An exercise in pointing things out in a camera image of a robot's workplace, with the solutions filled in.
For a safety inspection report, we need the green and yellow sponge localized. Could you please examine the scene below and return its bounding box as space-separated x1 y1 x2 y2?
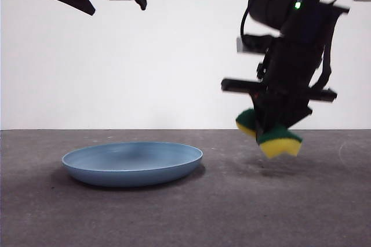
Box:
235 108 303 159

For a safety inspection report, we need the light blue plate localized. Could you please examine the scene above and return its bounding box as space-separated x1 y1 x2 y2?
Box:
61 141 203 187

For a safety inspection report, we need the black cable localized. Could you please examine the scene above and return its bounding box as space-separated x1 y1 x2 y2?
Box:
318 42 334 89
239 5 254 39

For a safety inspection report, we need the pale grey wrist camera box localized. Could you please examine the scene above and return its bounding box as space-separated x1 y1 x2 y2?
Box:
236 34 274 54

